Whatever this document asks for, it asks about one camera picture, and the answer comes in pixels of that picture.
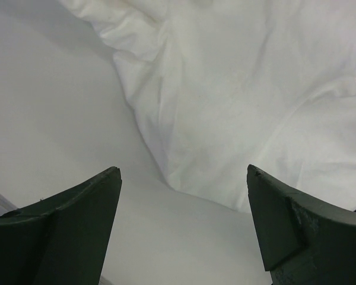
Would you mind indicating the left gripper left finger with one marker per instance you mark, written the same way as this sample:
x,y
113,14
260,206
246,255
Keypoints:
x,y
62,239

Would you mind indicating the white t shirt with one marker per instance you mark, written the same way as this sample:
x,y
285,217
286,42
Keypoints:
x,y
218,85

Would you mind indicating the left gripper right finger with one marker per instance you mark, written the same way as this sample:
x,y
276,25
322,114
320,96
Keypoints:
x,y
302,239

